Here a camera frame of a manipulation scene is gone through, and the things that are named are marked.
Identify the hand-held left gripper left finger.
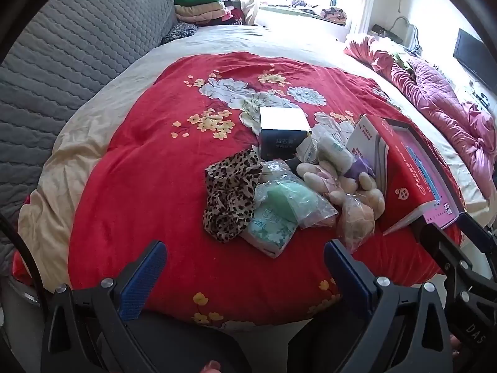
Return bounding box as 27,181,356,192
39,240,168,373

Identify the dark glossy box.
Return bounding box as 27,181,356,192
259,106,312,161

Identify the pink quilt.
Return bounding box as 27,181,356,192
344,35,494,187

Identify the leopard print cloth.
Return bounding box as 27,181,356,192
203,150,265,243

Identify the cream plush toy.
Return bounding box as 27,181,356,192
296,161,386,218

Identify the grey quilted headboard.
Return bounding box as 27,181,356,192
0,0,175,276

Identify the clear bag with green cloth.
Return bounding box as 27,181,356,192
254,161,339,230

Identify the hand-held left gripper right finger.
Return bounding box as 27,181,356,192
323,239,454,373

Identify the dark patterned pillow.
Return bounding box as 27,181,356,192
161,22,198,45

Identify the black television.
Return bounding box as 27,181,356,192
454,28,497,94

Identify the white carton box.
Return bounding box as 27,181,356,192
345,114,389,187

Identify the black curved bar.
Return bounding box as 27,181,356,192
0,212,49,296

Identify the white wipes pack yellow corner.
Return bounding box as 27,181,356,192
295,132,323,164

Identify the stack of folded clothes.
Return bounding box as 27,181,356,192
173,0,245,28

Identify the dark floral cushion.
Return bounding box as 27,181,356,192
291,0,348,24

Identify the red gift box pink interior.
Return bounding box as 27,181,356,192
382,117,467,236

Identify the clear bag with peach item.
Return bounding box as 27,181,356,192
337,194,376,253

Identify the green floral tissue pack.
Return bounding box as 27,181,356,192
241,202,299,259

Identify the black device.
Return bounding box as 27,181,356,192
371,24,402,39

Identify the green cloth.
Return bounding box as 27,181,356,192
392,52,412,72

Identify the white cotton roll pack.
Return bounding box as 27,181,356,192
316,135,356,175

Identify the red floral blanket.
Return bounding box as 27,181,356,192
68,51,464,333

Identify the purple plastic bag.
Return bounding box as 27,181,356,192
344,159,375,181

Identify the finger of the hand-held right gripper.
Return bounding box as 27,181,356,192
412,221,472,292
457,212,497,257

